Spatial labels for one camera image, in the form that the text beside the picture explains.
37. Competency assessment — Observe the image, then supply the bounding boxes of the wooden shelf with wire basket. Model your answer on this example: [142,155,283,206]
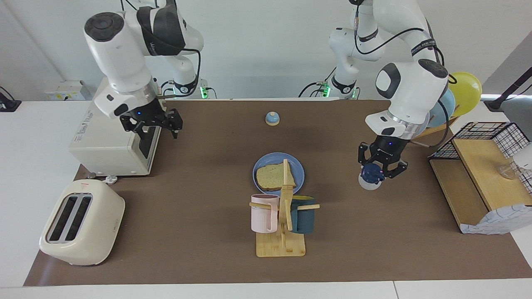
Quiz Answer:
[428,122,532,233]

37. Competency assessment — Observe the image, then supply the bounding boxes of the cream two-slot toaster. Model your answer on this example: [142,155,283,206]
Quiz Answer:
[39,172,126,266]

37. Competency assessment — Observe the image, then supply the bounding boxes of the wooden plate rack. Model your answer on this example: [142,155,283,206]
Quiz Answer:
[411,116,460,148]

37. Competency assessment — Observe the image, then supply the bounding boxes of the pink mug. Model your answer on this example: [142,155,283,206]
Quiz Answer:
[251,194,280,233]

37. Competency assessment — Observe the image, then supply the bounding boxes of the toasted bread slice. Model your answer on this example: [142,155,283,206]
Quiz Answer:
[256,163,296,191]

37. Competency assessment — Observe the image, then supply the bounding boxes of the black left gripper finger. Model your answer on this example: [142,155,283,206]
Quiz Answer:
[384,161,409,180]
[358,143,372,168]

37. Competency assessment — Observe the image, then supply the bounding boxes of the brown table mat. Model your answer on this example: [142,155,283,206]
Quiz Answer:
[24,99,532,287]

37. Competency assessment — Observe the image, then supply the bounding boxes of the yellow plate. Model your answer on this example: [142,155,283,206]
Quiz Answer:
[449,72,483,118]

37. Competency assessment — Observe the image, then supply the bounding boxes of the wooden mug tree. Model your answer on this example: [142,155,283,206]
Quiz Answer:
[249,159,320,257]

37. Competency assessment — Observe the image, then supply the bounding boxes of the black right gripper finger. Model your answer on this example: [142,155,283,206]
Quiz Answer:
[165,108,184,140]
[120,114,149,135]

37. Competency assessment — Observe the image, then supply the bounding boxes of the white power box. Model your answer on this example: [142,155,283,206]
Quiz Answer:
[45,80,90,101]

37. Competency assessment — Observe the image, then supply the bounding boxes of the clear glass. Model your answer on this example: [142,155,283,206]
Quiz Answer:
[499,162,520,180]

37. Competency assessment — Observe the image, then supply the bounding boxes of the wooden box with mesh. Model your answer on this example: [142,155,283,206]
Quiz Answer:
[461,143,532,235]

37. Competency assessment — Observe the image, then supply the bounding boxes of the periwinkle blue plate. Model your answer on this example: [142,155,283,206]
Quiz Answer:
[253,152,305,196]

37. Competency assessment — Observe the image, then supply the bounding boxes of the white toaster oven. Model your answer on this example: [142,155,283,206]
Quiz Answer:
[69,81,163,176]

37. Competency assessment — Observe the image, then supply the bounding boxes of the light blue plate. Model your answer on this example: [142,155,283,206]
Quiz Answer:
[427,88,456,128]

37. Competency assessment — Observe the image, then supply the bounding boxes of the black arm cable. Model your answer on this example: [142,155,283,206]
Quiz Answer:
[353,0,452,148]
[121,0,202,101]

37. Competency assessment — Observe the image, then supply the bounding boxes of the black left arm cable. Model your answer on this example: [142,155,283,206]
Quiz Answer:
[353,0,452,148]

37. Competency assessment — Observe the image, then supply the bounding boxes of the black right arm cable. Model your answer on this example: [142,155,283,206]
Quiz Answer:
[121,0,202,101]

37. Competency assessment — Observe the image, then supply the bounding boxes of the black desk object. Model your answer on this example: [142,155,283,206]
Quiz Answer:
[0,86,22,113]

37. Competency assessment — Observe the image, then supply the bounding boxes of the black base power cable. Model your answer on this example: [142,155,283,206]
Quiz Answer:
[160,79,177,99]
[298,68,335,98]

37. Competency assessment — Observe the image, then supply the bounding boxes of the translucent seasoning bottle blue cap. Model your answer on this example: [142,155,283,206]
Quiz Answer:
[358,163,385,191]

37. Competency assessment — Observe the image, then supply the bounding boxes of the dark teal mug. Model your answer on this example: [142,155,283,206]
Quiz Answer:
[290,195,316,234]

